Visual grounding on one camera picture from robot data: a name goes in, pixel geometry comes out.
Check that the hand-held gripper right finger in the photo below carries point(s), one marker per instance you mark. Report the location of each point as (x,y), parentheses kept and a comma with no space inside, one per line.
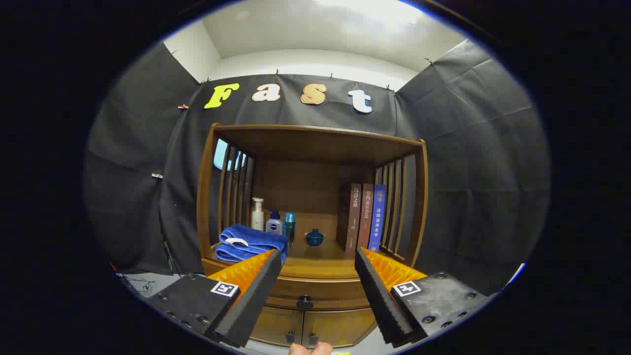
(379,301)

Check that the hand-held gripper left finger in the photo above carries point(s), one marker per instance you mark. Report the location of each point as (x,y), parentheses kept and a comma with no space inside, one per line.
(256,296)

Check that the wooden drawer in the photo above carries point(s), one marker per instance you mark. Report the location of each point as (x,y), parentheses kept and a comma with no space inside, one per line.
(325,291)

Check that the wooden cabinet door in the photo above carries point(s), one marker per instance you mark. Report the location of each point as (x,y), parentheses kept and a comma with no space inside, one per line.
(276,325)
(340,325)

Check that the wooden countertop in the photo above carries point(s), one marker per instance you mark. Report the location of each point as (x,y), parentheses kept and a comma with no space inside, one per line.
(315,261)

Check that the wooden cabinet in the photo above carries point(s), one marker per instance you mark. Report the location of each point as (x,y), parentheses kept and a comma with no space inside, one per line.
(315,143)

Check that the folded blue towel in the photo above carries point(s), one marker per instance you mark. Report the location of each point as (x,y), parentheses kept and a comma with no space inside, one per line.
(251,236)

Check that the white bottle with blue cap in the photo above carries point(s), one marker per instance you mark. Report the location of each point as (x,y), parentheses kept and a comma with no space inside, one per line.
(274,227)

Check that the white pump bottle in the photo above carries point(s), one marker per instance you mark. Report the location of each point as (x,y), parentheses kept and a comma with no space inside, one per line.
(257,217)

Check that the teal bottle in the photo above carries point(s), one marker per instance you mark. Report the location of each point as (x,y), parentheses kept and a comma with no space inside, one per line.
(290,224)

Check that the dark blue lidded teacup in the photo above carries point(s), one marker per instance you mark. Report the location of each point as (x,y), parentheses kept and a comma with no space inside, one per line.
(314,239)

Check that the blue book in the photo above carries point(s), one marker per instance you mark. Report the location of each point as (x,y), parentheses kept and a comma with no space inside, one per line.
(377,217)

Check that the reddish brown book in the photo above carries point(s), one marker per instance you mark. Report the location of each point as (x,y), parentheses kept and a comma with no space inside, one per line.
(365,217)

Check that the dark brown book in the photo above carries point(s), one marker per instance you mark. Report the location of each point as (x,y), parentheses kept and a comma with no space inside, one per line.
(352,217)

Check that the black backdrop cloth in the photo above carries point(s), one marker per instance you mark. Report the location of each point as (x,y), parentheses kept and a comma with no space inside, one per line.
(468,172)

